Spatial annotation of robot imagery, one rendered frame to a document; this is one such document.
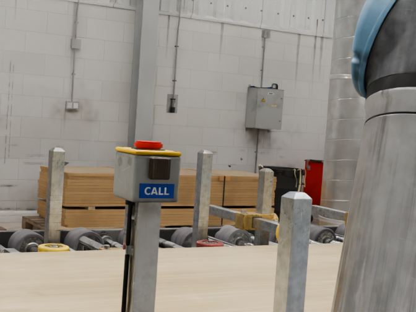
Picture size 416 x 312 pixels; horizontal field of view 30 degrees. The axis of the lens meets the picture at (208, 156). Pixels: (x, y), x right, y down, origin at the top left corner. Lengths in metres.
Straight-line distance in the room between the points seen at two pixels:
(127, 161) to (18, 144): 7.43
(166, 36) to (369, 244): 8.56
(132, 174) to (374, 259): 0.48
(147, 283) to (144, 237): 0.06
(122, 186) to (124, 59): 7.85
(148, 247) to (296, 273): 0.26
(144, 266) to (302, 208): 0.27
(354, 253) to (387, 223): 0.04
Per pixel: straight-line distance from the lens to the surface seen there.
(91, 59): 8.74
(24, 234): 2.58
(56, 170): 2.17
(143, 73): 8.79
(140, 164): 1.04
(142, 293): 1.09
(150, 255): 1.08
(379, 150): 0.67
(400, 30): 0.70
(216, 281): 1.77
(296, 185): 9.11
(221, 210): 2.63
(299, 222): 1.21
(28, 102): 8.49
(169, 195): 1.06
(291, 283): 1.22
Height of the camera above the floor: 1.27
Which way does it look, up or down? 3 degrees down
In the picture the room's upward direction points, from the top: 4 degrees clockwise
